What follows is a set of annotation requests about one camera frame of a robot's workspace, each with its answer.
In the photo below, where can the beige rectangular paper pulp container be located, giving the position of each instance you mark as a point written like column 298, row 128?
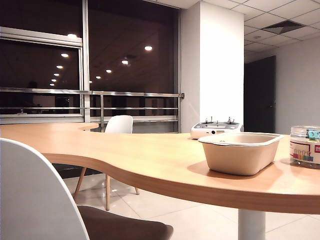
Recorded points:
column 240, row 157

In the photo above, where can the clear plastic jar of clips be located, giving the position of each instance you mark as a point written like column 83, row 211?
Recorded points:
column 305, row 147

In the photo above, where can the white chair with wooden legs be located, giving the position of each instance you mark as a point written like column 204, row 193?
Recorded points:
column 120, row 124

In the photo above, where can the white remote controller with joysticks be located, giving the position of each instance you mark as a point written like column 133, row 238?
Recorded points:
column 202, row 130

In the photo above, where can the steel window railing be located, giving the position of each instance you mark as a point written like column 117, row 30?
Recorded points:
column 125, row 94

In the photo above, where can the dark door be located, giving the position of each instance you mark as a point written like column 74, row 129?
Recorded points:
column 260, row 100

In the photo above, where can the white chair with brown cushion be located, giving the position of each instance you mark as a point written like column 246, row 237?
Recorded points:
column 30, row 187

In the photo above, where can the ceiling air vent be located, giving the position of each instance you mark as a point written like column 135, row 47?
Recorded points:
column 282, row 26

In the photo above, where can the metal window frame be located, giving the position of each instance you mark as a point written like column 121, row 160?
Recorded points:
column 86, row 62

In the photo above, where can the white table pedestal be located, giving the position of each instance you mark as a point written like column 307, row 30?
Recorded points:
column 251, row 225

